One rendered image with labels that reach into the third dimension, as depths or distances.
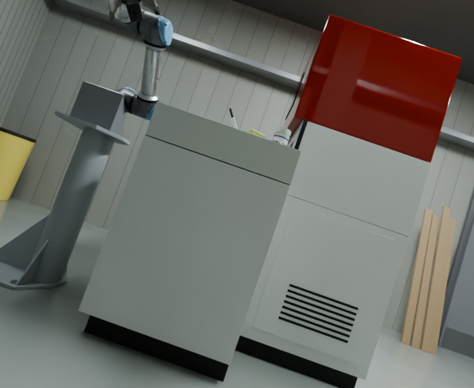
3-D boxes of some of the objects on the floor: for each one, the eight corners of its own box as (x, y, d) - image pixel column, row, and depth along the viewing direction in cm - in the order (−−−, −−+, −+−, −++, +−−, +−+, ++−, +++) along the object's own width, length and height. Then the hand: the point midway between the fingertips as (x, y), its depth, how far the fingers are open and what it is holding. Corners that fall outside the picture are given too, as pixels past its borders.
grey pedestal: (-65, 263, 137) (6, 91, 142) (7, 251, 181) (59, 120, 186) (45, 302, 136) (111, 128, 142) (90, 280, 180) (139, 148, 186)
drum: (-16, 189, 339) (8, 130, 344) (21, 202, 339) (45, 143, 344) (-54, 185, 295) (-26, 118, 299) (-10, 201, 294) (18, 132, 299)
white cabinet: (228, 310, 215) (266, 199, 221) (222, 386, 119) (290, 185, 125) (141, 279, 216) (181, 169, 222) (66, 329, 120) (140, 133, 126)
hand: (136, 19), depth 98 cm, fingers open, 14 cm apart
